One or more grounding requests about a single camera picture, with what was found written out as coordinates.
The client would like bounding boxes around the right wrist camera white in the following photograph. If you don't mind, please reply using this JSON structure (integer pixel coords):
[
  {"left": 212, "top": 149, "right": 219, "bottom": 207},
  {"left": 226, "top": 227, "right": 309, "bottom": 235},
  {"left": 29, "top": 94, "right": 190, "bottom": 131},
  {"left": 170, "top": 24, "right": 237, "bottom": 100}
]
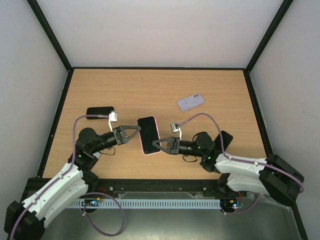
[{"left": 170, "top": 122, "right": 182, "bottom": 139}]

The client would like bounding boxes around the white slotted cable duct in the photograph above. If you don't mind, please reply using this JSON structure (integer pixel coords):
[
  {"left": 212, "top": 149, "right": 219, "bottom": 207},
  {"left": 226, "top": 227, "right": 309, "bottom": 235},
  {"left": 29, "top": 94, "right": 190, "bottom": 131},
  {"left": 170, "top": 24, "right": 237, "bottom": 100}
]
[{"left": 66, "top": 199, "right": 221, "bottom": 210}]

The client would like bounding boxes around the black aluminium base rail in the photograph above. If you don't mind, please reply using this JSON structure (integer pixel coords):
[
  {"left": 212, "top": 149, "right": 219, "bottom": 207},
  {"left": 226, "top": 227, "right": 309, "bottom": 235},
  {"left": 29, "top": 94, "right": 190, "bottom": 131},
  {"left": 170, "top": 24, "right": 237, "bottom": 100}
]
[{"left": 26, "top": 176, "right": 291, "bottom": 198}]

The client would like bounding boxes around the lilac magsafe phone case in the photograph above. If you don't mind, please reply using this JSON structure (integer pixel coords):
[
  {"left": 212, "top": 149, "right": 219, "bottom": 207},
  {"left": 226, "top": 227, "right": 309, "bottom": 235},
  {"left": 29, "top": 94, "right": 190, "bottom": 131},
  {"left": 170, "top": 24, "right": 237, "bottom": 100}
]
[{"left": 177, "top": 92, "right": 205, "bottom": 112}]

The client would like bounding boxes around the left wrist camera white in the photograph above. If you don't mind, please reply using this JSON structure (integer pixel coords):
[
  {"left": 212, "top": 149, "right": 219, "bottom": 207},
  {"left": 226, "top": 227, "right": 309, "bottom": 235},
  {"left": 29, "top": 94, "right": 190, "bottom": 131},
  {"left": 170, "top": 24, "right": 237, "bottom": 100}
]
[{"left": 108, "top": 110, "right": 118, "bottom": 132}]

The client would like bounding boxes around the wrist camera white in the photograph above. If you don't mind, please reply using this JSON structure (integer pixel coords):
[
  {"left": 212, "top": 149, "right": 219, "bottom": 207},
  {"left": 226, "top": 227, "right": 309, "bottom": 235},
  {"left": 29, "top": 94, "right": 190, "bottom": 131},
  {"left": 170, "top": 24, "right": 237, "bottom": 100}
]
[
  {"left": 108, "top": 110, "right": 118, "bottom": 132},
  {"left": 170, "top": 122, "right": 182, "bottom": 139}
]

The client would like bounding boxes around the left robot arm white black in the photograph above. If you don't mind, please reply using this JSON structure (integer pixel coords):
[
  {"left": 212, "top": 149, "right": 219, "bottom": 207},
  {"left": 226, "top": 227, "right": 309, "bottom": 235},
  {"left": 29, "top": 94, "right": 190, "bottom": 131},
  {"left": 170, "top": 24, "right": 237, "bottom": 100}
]
[{"left": 4, "top": 125, "right": 141, "bottom": 240}]

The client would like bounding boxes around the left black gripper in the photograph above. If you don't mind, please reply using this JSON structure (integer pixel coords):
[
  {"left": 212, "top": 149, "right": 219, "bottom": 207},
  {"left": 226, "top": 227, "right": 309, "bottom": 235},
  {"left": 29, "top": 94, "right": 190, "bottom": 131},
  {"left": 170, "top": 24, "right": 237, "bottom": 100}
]
[{"left": 91, "top": 126, "right": 141, "bottom": 154}]

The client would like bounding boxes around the pink phone case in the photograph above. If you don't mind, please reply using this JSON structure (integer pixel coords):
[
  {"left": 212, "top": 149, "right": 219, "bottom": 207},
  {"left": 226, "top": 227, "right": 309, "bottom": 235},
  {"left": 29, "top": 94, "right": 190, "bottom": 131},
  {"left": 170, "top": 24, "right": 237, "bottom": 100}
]
[{"left": 136, "top": 115, "right": 162, "bottom": 157}]

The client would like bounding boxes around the black phone case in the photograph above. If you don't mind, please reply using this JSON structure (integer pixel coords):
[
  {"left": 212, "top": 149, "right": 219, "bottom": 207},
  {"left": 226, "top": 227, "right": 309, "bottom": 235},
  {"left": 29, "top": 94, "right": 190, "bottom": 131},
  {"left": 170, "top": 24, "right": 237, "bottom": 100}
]
[{"left": 86, "top": 106, "right": 115, "bottom": 120}]

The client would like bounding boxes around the light blue smartphone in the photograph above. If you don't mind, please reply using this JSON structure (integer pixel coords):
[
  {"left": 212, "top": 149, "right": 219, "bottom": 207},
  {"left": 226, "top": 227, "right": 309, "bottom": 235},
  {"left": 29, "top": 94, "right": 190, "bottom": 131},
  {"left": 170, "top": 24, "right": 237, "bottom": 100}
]
[{"left": 93, "top": 152, "right": 101, "bottom": 158}]

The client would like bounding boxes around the black enclosure frame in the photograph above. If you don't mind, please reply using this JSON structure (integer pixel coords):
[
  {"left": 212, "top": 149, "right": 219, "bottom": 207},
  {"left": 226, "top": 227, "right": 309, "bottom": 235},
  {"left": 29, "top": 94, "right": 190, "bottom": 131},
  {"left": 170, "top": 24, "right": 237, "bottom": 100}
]
[{"left": 4, "top": 0, "right": 310, "bottom": 240}]

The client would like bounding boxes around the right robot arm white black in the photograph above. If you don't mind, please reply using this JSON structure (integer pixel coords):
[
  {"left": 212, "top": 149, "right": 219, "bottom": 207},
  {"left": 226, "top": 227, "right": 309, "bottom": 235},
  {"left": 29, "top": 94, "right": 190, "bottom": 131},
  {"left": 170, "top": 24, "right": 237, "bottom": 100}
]
[{"left": 152, "top": 131, "right": 304, "bottom": 207}]

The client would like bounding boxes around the black smartphone right side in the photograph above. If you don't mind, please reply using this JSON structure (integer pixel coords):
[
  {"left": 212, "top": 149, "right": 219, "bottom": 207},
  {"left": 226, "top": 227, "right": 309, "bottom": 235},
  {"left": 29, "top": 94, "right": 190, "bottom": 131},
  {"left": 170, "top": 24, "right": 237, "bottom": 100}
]
[{"left": 214, "top": 130, "right": 234, "bottom": 152}]

